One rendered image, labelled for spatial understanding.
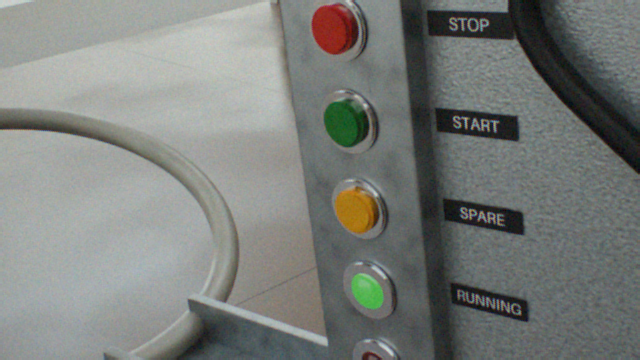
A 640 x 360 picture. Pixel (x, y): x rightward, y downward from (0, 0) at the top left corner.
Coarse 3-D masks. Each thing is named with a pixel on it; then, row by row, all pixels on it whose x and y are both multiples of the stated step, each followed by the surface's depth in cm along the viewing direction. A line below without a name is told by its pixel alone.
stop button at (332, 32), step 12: (324, 12) 46; (336, 12) 46; (312, 24) 47; (324, 24) 46; (336, 24) 46; (348, 24) 46; (324, 36) 47; (336, 36) 46; (348, 36) 46; (324, 48) 47; (336, 48) 46; (348, 48) 46
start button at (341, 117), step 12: (336, 108) 48; (348, 108) 47; (324, 120) 49; (336, 120) 48; (348, 120) 48; (360, 120) 47; (336, 132) 48; (348, 132) 48; (360, 132) 48; (348, 144) 48
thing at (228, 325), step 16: (192, 304) 94; (208, 304) 93; (224, 304) 92; (208, 320) 93; (224, 320) 92; (240, 320) 90; (256, 320) 89; (272, 320) 89; (208, 336) 94; (224, 336) 93; (240, 336) 91; (256, 336) 90; (272, 336) 88; (288, 336) 86; (304, 336) 85; (320, 336) 85; (112, 352) 86; (192, 352) 93; (208, 352) 92; (224, 352) 92; (240, 352) 92; (256, 352) 90; (272, 352) 89; (288, 352) 87; (304, 352) 86; (320, 352) 84
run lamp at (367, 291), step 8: (360, 280) 52; (368, 280) 51; (352, 288) 52; (360, 288) 52; (368, 288) 51; (376, 288) 51; (360, 296) 52; (368, 296) 51; (376, 296) 51; (368, 304) 52; (376, 304) 52
